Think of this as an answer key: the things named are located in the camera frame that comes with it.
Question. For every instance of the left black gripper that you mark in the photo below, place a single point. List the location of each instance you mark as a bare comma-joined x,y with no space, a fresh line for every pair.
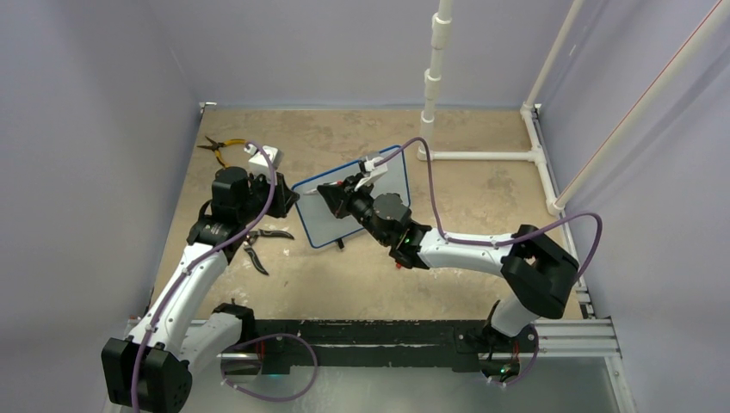
283,198

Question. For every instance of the yellow handled pliers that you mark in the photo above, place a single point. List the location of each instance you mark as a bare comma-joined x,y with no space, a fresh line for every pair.
216,146

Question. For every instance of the black handled cutters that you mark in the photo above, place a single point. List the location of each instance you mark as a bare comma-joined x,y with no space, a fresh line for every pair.
259,241

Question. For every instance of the red capped whiteboard marker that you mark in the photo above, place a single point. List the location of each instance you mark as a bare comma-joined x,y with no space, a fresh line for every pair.
325,188

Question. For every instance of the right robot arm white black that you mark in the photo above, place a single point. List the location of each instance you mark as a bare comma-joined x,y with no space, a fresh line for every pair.
539,272

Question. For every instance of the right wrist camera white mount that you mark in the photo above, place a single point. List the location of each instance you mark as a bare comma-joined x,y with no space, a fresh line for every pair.
372,169

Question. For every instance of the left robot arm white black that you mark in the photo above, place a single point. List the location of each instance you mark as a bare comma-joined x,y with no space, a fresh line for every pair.
154,367

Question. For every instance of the blue framed whiteboard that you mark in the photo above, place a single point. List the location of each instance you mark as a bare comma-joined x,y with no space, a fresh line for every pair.
317,211

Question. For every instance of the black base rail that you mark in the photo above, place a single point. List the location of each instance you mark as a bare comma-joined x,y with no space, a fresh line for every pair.
463,346

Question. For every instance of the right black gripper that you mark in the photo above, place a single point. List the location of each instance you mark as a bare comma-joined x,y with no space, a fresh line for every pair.
336,195

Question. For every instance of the aluminium frame rail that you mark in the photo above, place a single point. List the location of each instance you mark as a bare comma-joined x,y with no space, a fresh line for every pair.
589,337

